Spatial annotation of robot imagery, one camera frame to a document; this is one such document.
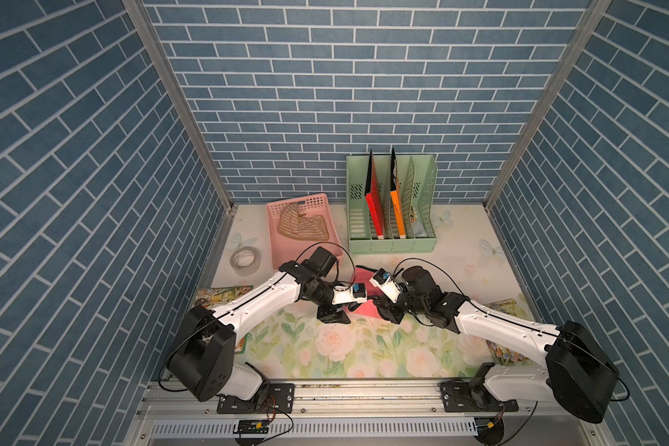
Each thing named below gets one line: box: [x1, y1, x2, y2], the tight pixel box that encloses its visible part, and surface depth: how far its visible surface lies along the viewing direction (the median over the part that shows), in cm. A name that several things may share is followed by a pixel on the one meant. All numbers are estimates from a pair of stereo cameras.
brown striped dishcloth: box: [276, 201, 329, 241], surface depth 110 cm
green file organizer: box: [345, 155, 438, 255], surface depth 107 cm
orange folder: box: [389, 146, 407, 239], surface depth 90 cm
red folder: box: [364, 148, 385, 240], surface depth 88 cm
